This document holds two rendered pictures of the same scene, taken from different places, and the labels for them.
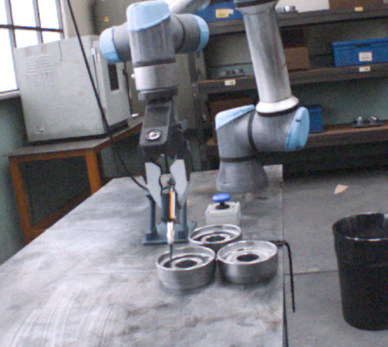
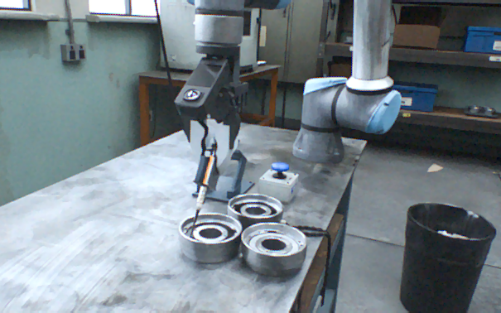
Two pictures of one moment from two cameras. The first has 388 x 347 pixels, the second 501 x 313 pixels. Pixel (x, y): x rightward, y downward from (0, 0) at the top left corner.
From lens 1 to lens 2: 0.25 m
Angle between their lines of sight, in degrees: 12
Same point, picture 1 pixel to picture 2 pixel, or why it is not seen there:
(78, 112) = not seen: hidden behind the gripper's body
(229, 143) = (312, 111)
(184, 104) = (309, 60)
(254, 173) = (329, 146)
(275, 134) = (358, 113)
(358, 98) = (479, 86)
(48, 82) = (185, 16)
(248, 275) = (265, 267)
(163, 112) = (213, 70)
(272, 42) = (378, 14)
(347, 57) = (480, 44)
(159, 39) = not seen: outside the picture
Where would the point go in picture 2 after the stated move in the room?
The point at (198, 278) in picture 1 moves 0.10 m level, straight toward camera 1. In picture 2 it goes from (214, 254) to (196, 294)
